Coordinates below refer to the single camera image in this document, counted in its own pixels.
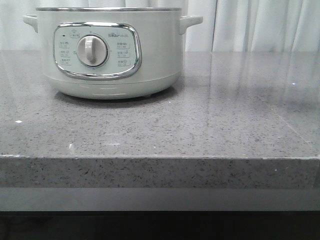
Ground white pleated curtain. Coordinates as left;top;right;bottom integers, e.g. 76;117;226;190
0;0;320;52

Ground pale green electric cooking pot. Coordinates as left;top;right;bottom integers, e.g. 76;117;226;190
22;7;203;100

